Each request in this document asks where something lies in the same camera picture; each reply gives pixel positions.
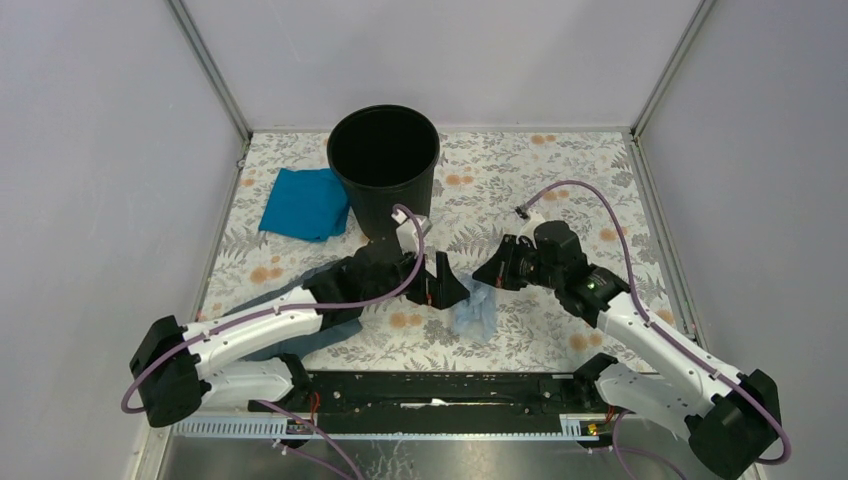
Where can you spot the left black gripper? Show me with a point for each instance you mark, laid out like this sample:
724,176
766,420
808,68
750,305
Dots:
443,292

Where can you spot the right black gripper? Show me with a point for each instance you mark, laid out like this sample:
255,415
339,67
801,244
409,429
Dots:
495,272

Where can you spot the light blue trash bag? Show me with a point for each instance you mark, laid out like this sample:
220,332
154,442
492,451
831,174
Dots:
475,319

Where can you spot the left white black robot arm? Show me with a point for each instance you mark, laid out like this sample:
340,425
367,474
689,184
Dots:
178,368

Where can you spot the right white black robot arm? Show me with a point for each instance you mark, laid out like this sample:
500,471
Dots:
728,418

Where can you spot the black plastic trash bin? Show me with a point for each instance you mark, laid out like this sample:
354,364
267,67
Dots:
384,155

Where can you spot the grey blue trash bag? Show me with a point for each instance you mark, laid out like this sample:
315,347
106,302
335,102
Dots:
300,346

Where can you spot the bright blue trash bag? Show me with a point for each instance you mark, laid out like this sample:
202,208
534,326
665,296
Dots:
309,205

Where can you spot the floral patterned table mat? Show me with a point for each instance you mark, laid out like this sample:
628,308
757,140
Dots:
583,178

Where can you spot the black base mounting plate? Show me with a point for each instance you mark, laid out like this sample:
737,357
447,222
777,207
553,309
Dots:
386,393

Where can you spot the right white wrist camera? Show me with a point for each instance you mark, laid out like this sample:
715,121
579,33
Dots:
532,219

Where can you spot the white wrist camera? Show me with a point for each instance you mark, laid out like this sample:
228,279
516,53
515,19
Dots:
532,219
411,230

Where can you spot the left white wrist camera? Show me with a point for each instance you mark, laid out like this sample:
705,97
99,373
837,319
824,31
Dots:
411,230

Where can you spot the white slotted cable duct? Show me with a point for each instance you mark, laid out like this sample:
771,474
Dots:
411,425

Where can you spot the right aluminium frame post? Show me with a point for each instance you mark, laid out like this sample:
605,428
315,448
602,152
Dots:
678,55

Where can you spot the aluminium frame post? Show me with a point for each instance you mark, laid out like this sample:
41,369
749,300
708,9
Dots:
678,55
203,55

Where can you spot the left aluminium frame post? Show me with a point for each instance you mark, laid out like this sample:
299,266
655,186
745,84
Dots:
203,55

